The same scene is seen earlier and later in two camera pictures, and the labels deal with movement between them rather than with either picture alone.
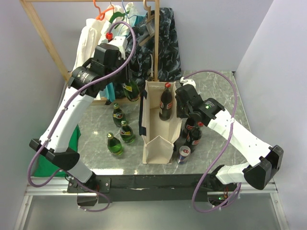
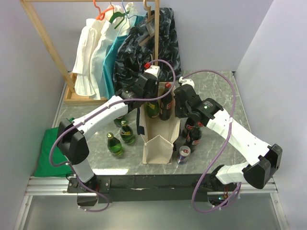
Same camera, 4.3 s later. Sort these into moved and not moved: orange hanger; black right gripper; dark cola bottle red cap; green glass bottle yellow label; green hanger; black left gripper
Moved: black left gripper; green glass bottle yellow label
Not moved: green hanger; black right gripper; orange hanger; dark cola bottle red cap
